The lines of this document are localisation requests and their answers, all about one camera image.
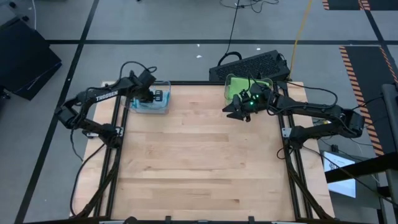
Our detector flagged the black perforated computer case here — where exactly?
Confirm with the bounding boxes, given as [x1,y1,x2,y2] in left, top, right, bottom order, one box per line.
[208,49,292,82]

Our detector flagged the black floor cable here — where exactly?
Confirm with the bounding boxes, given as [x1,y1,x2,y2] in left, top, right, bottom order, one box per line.
[357,95,384,109]

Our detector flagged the black cable with loop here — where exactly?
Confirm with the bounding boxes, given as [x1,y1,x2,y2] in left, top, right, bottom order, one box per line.
[216,0,244,67]

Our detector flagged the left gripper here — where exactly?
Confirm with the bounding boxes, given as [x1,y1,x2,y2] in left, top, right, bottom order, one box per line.
[135,88,164,105]

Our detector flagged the blue microfiber towel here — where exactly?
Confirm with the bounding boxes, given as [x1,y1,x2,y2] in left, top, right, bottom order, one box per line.
[130,90,170,113]

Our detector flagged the black mat with orange stripes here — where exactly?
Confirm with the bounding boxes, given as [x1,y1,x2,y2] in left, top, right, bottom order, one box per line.
[338,45,398,157]
[322,0,398,12]

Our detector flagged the clear plastic basket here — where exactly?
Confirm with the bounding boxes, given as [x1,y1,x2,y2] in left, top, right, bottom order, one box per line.
[122,80,172,115]
[223,73,274,108]

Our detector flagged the grey metal post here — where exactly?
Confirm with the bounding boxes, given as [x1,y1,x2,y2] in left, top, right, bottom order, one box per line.
[381,83,398,208]

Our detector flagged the green microfiber towel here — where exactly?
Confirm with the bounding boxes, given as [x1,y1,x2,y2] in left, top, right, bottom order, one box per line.
[230,77,271,98]

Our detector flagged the yellow power cable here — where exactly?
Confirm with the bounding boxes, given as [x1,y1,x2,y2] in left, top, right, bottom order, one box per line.
[288,0,314,81]

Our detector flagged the black equipment case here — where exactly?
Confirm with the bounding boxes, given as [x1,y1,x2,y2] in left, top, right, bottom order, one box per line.
[0,17,63,102]

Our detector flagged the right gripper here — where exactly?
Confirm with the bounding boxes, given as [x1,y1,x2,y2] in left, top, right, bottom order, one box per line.
[221,82,277,122]

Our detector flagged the black metal beam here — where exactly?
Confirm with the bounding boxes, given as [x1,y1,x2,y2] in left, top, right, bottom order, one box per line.
[325,151,398,184]

